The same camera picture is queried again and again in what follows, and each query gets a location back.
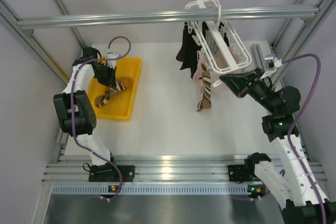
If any brown white striped sock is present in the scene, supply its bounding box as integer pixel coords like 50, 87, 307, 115
197, 63, 212, 112

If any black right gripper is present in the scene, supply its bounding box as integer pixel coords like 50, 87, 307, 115
220, 67, 277, 114

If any black hanging sock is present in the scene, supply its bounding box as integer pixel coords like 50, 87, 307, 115
188, 22, 236, 79

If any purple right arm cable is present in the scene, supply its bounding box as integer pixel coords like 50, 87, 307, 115
277, 53, 329, 219

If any aluminium top crossbar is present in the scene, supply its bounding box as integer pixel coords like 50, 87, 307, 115
17, 4, 319, 29

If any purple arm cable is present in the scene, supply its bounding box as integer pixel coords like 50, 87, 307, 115
277, 53, 329, 219
69, 36, 132, 201

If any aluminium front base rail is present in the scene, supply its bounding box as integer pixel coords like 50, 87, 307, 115
41, 154, 328, 184

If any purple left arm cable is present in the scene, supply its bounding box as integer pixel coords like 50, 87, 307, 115
69, 36, 132, 201

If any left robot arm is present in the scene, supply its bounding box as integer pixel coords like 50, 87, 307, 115
53, 47, 119, 180

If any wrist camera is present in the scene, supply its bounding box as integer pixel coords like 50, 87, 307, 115
105, 52, 121, 69
260, 54, 282, 79

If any yellow plastic tray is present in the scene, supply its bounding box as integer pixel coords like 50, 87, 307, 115
87, 57, 142, 121

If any pink sheer sock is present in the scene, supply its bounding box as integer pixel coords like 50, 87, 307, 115
193, 47, 239, 95

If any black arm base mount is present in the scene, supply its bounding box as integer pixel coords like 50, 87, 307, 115
227, 165, 252, 183

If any grey slotted cable duct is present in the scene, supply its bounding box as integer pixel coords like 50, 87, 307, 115
52, 184, 266, 197

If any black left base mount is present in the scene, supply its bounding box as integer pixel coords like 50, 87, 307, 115
88, 164, 135, 182

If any white plastic clip hanger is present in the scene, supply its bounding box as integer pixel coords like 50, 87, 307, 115
185, 0, 252, 75

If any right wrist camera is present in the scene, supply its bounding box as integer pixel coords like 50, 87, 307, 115
260, 54, 282, 79

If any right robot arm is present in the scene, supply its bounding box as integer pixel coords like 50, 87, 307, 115
219, 68, 335, 223

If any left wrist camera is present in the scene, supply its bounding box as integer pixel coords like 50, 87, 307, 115
105, 52, 121, 69

